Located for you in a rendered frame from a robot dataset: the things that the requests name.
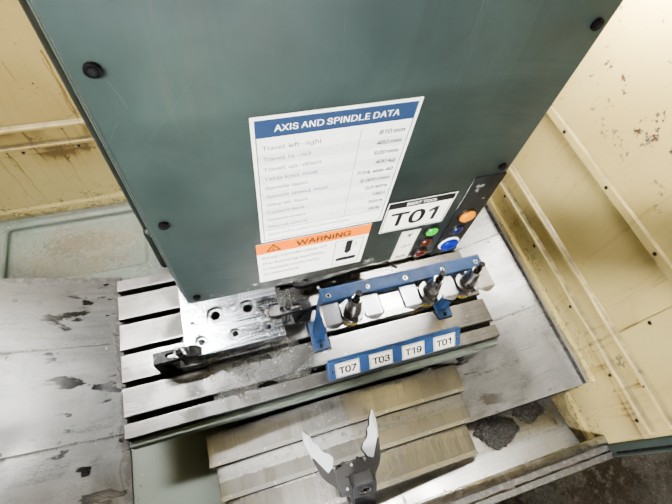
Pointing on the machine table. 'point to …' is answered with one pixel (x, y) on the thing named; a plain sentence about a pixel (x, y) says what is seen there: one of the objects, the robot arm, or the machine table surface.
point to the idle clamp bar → (326, 279)
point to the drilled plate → (252, 334)
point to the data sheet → (328, 165)
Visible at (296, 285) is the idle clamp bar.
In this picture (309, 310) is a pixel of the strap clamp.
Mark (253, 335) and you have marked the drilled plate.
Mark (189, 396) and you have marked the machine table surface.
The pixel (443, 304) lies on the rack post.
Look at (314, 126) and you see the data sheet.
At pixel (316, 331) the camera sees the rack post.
